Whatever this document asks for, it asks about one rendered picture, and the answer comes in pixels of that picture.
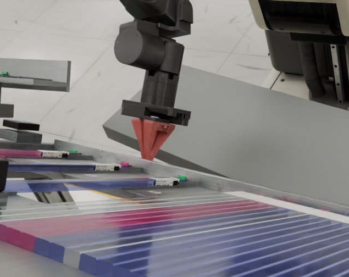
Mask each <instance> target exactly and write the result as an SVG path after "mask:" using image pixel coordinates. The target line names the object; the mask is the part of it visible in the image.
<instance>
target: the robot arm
mask: <svg viewBox="0 0 349 277"><path fill-rule="evenodd" d="M119 1H120V2H121V3H122V5H123V6H124V7H125V10H126V11H127V12H128V13H129V14H130V15H131V16H133V17H134V21H131V22H128V23H124V24H121V25H120V26H119V35H118V36H117V38H116V40H115V43H114V54H115V57H116V59H117V60H118V61H119V62H121V63H122V64H126V65H130V66H132V67H137V68H140V69H144V70H146V71H145V77H144V81H143V87H142V93H141V99H140V102H135V101H128V100H124V99H123V100H122V104H121V107H122V110H121V115H127V116H130V117H136V118H132V120H131V122H132V125H133V128H134V131H135V134H136V137H137V140H138V143H139V147H140V152H141V158H144V159H149V160H153V159H154V157H155V156H156V154H157V152H158V150H159V149H160V147H161V146H162V144H163V143H164V142H165V141H166V139H167V138H168V137H169V136H170V134H171V133H172V132H173V131H174V129H175V125H172V124H176V125H182V126H188V122H189V119H190V116H191V111H187V110H182V109H176V108H174V104H175V98H176V92H177V88H178V82H179V76H180V70H181V64H182V58H183V54H184V48H185V46H184V45H182V44H180V43H177V42H176V40H175V39H173V38H175V37H180V36H186V35H190V34H191V24H193V7H192V4H191V2H190V1H189V0H119ZM151 116H154V117H159V118H154V117H151ZM138 118H139V119H138ZM170 123H171V124H170Z"/></svg>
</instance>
